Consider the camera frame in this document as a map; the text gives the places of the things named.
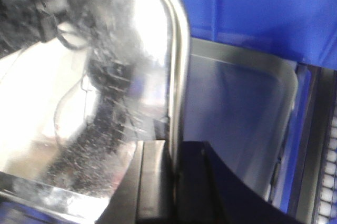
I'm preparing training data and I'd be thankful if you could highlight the silver metal tray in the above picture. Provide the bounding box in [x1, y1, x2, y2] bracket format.
[1, 0, 190, 223]
[183, 38, 298, 199]

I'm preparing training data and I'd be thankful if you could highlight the black roller track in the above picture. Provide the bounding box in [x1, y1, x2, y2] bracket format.
[317, 113, 337, 224]

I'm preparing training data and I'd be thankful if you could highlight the upper centre blue bin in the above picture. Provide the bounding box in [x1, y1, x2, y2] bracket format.
[182, 0, 336, 69]

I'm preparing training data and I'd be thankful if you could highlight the steel divider rail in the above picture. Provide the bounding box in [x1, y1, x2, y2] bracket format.
[287, 66, 336, 223]

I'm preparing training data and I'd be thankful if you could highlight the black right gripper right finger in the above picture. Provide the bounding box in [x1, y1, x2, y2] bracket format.
[176, 141, 297, 224]

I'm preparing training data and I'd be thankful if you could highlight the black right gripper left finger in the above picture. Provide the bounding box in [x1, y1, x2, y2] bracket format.
[97, 140, 174, 223]

